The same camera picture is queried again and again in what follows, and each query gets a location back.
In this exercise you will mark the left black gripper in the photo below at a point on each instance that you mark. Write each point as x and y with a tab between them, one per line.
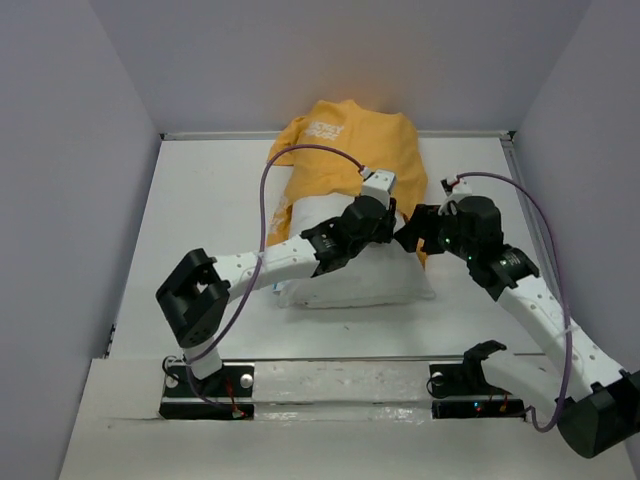
387	224

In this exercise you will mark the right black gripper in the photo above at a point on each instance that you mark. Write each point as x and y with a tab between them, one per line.
423	217

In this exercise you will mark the white pillow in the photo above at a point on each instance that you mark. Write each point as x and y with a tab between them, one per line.
382	274

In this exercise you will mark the yellow orange pillowcase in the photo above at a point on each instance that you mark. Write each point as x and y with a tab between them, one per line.
326	149

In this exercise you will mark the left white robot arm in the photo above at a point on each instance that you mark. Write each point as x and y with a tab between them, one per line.
195	295

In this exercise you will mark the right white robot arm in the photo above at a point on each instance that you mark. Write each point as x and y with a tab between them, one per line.
593	400

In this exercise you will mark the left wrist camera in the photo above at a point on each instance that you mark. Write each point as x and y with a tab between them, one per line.
378	184

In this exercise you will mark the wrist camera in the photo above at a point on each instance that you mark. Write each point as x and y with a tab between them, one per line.
378	184
456	189

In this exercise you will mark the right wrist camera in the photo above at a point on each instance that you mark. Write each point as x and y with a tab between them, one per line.
456	189

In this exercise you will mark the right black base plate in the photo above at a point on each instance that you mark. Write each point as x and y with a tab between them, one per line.
460	391

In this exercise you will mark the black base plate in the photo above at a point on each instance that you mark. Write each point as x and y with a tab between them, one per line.
226	396
460	391

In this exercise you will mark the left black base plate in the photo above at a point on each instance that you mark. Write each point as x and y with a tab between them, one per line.
226	396

